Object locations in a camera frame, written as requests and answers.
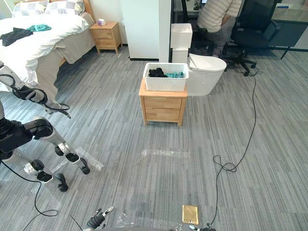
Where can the white toilet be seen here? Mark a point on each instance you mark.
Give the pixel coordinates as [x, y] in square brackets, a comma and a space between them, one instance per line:
[204, 74]

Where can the large white storage box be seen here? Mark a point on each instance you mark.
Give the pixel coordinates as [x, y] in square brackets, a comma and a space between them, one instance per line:
[181, 36]

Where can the white duvet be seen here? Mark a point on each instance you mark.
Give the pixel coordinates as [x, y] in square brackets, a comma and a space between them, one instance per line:
[48, 41]

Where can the purple tissue box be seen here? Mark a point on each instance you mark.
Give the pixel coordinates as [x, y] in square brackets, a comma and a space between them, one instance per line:
[101, 22]

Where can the white partition panel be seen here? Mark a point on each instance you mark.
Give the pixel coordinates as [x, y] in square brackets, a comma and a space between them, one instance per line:
[142, 29]

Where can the silver humanoid robot legs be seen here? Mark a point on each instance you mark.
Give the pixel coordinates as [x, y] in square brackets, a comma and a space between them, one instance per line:
[14, 137]

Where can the wooden two-drawer nightstand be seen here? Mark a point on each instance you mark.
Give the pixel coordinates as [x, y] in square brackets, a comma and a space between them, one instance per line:
[163, 108]

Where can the glass top desk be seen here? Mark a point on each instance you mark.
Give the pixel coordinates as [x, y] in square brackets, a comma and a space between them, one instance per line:
[291, 26]

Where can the brass floor outlet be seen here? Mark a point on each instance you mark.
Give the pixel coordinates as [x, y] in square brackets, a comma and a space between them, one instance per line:
[190, 214]

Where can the checked grey white pillow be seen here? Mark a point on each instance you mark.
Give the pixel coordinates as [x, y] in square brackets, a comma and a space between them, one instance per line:
[29, 8]
[63, 7]

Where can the black office chair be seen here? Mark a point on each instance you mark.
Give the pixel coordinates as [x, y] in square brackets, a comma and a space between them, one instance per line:
[252, 26]

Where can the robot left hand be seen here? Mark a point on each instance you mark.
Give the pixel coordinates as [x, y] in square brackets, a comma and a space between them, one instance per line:
[96, 221]

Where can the teal clothes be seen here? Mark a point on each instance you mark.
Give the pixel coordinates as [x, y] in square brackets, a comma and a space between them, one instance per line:
[175, 74]

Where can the wooden bed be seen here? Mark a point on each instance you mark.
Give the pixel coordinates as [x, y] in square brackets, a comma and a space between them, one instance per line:
[77, 48]

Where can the white laundry basket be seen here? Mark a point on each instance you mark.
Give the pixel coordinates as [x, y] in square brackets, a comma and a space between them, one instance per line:
[166, 83]

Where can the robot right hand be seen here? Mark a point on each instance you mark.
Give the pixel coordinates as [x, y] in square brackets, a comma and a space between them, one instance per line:
[209, 227]

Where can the wooden nightstand with legs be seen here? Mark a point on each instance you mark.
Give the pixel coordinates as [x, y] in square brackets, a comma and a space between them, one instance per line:
[106, 36]

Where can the black chair under person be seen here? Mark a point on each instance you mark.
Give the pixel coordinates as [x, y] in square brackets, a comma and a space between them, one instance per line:
[199, 36]

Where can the teal garment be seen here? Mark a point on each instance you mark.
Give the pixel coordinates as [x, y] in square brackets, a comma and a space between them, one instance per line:
[39, 27]

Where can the person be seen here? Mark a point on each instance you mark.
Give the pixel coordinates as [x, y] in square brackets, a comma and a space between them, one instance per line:
[216, 16]

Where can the clear tape strip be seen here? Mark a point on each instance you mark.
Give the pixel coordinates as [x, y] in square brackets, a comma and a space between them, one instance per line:
[166, 153]
[149, 221]
[92, 160]

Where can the silver black robot hand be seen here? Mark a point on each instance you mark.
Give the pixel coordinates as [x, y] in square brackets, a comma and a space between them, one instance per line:
[29, 94]

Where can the small white storage box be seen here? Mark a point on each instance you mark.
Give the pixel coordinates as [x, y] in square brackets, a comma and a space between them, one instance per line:
[180, 55]

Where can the black garment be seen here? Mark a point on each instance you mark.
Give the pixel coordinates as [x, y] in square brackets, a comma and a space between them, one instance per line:
[14, 36]

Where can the black clothes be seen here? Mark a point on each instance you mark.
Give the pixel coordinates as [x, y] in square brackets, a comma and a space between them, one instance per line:
[157, 73]

